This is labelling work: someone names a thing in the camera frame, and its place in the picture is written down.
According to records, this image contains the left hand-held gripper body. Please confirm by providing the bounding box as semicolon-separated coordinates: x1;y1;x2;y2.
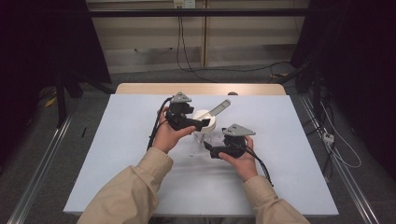
164;91;198;132

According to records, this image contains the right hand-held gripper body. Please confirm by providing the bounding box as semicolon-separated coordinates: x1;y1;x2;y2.
221;123;257;157

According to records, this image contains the white floor cable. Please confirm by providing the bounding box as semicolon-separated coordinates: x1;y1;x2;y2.
319;102;362;170

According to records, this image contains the person's left hand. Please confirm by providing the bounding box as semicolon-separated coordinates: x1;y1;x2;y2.
151;106;197;154

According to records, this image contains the white wall socket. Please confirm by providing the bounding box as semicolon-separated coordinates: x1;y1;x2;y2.
173;0;196;9

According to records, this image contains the person's right hand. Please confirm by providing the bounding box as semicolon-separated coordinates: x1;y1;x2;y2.
218;135;259;183

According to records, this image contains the left hand-held gripper black cable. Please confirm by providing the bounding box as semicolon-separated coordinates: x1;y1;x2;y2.
146;96;174;151

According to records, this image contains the black power cable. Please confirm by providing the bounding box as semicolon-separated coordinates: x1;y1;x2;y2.
176;7;219;83
179;7;292;74

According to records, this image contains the black horizontal bar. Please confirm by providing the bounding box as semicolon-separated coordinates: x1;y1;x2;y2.
88;7;312;18

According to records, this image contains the wooden table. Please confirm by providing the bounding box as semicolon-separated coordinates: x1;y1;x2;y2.
115;82;287;96

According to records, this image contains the white table mat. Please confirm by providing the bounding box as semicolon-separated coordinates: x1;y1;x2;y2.
63;93;340;217

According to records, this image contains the right hand-held gripper black cable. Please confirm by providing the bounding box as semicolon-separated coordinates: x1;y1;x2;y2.
244;145;276;188

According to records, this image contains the hand-held gripper black cable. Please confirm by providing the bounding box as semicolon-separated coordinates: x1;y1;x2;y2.
146;96;174;151
244;145;276;188

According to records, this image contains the aluminium floor rail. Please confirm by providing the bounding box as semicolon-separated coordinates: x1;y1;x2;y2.
7;114;75;224
299;95;380;224

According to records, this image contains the white floor power strip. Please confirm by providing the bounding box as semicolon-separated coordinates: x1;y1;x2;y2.
322;132;335;147

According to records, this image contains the black metal stand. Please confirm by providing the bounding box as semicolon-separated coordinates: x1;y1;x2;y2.
275;58;326;126
54;70;116;129

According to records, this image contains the wooden wall post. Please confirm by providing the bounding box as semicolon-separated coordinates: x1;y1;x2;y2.
202;0;208;68

